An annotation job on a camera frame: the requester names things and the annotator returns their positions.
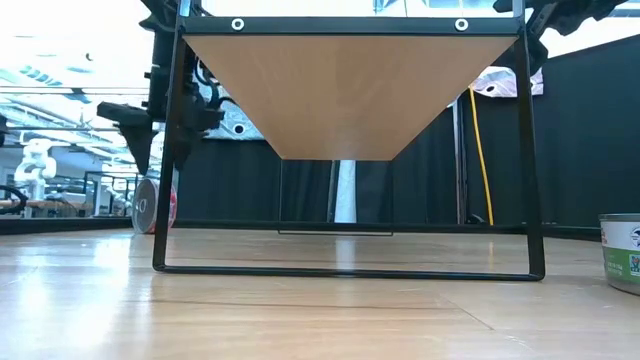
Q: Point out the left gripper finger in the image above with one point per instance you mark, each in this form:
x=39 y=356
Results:
x=200 y=120
x=135 y=130

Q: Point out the red label seafood can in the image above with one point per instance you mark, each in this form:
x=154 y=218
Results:
x=142 y=207

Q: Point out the green label tuna can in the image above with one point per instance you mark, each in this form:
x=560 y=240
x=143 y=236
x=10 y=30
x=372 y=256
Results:
x=622 y=252

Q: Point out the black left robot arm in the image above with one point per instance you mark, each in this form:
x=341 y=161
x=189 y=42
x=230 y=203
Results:
x=160 y=15

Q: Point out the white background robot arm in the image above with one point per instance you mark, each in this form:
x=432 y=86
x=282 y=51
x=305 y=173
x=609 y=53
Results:
x=117 y=197
x=35 y=167

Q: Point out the grey leaf pattern tarp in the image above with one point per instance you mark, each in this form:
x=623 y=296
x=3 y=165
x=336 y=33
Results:
x=240 y=125

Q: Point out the pale tarp with grommet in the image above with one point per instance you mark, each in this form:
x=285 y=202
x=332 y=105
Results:
x=502 y=82

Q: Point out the black curtain panel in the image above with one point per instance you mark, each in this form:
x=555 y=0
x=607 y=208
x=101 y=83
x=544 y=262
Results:
x=225 y=180
x=590 y=150

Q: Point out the grey stand pole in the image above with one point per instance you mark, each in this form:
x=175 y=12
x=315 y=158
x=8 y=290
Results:
x=459 y=160

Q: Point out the black background table frame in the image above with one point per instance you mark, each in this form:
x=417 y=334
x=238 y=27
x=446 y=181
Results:
x=95 y=192

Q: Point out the black aluminium table frame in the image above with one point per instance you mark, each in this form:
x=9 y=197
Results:
x=75 y=225

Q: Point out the wooden shelf black metal frame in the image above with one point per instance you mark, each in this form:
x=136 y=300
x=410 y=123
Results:
x=345 y=90

